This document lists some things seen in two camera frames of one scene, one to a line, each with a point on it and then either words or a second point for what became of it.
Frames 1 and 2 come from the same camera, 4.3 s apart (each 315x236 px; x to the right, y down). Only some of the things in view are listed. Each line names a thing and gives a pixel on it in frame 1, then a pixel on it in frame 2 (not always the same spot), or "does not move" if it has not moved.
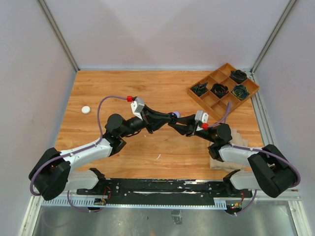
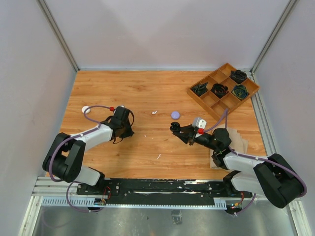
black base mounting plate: x=164 y=191 does not move
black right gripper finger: x=182 y=129 → x=185 y=137
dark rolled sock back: x=238 y=75 does not move
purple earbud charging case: x=177 y=114 does not move
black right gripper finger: x=187 y=120 → x=187 y=130
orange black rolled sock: x=219 y=90 does not move
